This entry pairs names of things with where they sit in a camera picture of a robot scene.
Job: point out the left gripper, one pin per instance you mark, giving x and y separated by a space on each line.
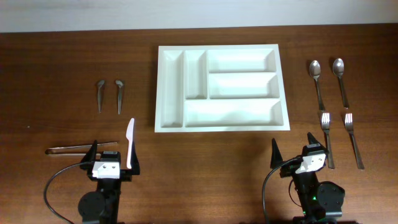
88 160

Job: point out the metal fork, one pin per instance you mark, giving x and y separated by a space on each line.
325 125
349 126

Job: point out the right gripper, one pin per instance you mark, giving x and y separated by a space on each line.
275 158

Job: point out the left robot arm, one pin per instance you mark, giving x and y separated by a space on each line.
102 204

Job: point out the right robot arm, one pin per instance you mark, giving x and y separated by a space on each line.
321 202

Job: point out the small bent spoon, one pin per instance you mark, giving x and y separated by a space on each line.
120 85
100 85

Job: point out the white plastic knife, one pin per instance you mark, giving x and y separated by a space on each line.
130 138

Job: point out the metal tongs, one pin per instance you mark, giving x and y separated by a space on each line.
79 150

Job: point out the white cutlery tray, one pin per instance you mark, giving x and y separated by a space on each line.
210 88

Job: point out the left small bent spoon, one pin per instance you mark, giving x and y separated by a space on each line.
100 85

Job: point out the right small bent spoon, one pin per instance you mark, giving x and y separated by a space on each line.
120 85

